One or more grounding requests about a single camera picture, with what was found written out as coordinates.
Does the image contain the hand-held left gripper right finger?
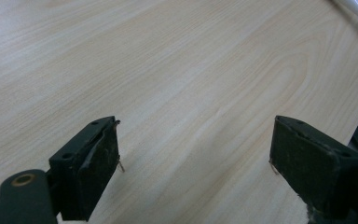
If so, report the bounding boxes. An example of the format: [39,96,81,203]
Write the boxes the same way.
[268,115,358,220]

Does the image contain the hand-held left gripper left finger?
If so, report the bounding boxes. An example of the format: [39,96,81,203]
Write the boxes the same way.
[48,116,121,222]

